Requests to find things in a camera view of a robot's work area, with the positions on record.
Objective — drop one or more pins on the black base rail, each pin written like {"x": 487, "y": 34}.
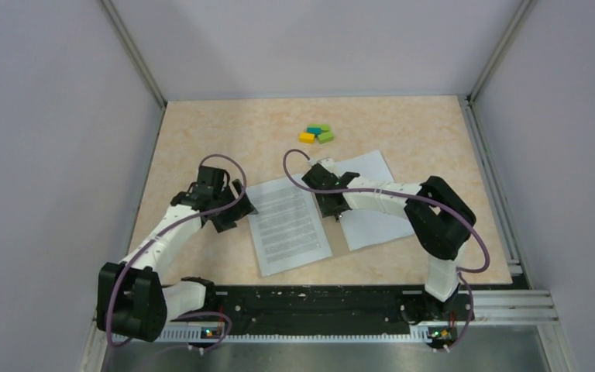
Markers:
{"x": 329, "y": 310}

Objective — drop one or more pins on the printed white paper sheet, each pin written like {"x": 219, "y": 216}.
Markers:
{"x": 286, "y": 229}

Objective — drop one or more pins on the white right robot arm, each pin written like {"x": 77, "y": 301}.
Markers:
{"x": 439, "y": 218}

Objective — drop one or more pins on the teal block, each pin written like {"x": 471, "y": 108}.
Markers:
{"x": 314, "y": 130}

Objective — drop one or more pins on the grey slotted cable duct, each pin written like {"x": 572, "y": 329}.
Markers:
{"x": 183, "y": 333}

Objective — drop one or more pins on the white paper sheet stack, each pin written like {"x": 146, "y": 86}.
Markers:
{"x": 374, "y": 218}

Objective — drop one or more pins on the light green block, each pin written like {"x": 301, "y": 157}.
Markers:
{"x": 325, "y": 137}

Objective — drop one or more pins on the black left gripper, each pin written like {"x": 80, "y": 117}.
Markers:
{"x": 239, "y": 210}

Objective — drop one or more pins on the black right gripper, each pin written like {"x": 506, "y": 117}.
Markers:
{"x": 327, "y": 210}

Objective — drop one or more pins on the yellow block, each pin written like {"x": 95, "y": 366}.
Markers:
{"x": 305, "y": 137}

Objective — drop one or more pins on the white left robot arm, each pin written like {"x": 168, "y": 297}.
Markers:
{"x": 132, "y": 300}

